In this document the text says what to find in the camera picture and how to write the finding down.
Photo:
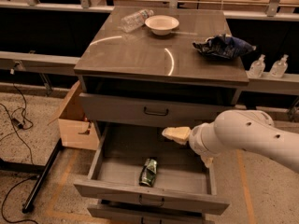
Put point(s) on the white bowl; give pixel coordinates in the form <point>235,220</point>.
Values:
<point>161,24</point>

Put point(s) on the black table leg frame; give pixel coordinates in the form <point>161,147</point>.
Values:
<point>39,171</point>

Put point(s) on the cardboard box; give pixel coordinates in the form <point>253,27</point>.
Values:
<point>75,129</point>

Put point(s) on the grey metal rail shelf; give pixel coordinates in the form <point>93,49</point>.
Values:
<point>38,63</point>

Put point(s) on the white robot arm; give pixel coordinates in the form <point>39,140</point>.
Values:
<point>251,130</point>

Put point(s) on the grey drawer cabinet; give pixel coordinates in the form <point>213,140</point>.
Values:
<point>166,68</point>

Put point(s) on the grey top drawer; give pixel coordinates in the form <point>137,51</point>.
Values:
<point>146,112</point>

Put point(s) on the clear sanitizer bottle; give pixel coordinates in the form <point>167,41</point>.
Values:
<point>279,67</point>
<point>257,67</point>

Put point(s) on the clear plastic water bottle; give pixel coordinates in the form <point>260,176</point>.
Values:
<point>135,20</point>

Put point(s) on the grey open middle drawer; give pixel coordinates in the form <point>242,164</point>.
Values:
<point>182,182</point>

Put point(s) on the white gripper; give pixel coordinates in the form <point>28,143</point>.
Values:
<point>195,141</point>

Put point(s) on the blue chip bag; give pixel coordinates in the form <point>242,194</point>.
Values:
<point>224,46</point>

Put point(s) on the crushed green can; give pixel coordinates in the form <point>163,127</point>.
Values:
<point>148,174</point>

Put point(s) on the grey bottom drawer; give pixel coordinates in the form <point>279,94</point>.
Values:
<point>135,216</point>

